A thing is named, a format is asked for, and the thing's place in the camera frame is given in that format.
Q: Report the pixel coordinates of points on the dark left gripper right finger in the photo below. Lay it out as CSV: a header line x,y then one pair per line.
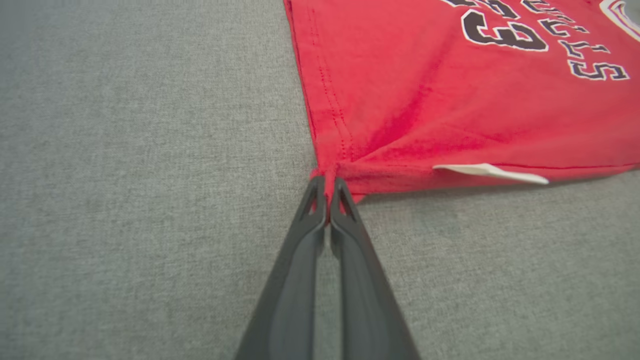
x,y
365,290

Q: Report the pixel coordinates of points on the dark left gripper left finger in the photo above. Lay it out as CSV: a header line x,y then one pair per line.
x,y
290,290

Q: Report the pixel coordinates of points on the red Bulls 23 shorts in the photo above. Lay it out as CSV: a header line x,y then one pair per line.
x,y
450,100

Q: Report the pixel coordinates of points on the grey fabric sofa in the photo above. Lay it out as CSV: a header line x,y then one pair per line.
x,y
125,200

